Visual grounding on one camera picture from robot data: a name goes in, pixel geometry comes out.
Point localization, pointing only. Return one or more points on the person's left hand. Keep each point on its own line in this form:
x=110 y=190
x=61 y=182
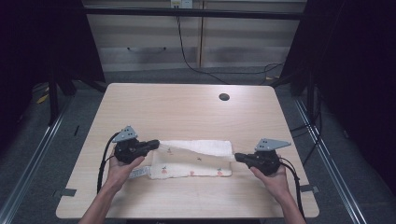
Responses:
x=120 y=174

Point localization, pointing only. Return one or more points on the black stand post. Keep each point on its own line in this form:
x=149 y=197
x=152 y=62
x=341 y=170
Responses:
x=53 y=99
x=310 y=93

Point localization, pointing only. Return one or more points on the white wall power outlet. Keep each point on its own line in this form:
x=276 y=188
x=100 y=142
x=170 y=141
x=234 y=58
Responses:
x=181 y=3

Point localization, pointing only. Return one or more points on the black curtain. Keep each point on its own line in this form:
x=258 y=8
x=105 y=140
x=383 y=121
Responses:
x=355 y=77
x=37 y=46

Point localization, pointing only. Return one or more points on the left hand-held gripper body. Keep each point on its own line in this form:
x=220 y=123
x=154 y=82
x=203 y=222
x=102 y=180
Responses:
x=129 y=149

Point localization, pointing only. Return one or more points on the person's right hand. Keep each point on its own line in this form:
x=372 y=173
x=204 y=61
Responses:
x=275 y=183

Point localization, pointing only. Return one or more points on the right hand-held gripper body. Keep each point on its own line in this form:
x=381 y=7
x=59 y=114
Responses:
x=264 y=160

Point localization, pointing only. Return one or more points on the black horizontal frame bar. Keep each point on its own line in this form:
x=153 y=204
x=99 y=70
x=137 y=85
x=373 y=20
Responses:
x=193 y=13

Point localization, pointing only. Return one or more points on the grey tape strip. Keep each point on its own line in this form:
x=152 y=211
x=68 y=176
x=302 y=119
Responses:
x=309 y=188
x=66 y=192

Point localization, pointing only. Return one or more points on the metal floor rail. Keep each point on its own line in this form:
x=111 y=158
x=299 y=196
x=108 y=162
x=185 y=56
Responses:
x=330 y=155
x=34 y=152

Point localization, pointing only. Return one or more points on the cream printed towel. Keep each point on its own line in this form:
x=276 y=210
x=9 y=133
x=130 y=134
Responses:
x=193 y=160

